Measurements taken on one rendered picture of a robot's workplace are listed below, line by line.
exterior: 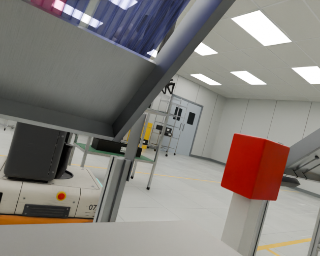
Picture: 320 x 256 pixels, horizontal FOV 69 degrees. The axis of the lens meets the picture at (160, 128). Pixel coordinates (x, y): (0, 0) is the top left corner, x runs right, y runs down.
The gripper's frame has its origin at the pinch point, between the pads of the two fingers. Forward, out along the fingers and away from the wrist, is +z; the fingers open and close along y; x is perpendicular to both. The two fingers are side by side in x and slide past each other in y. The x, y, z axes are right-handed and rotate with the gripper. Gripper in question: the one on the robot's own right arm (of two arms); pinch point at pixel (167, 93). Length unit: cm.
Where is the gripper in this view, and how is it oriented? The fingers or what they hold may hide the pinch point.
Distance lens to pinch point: 163.7
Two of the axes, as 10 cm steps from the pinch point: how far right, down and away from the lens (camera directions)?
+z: 1.7, 9.6, 2.3
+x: -8.8, 2.5, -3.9
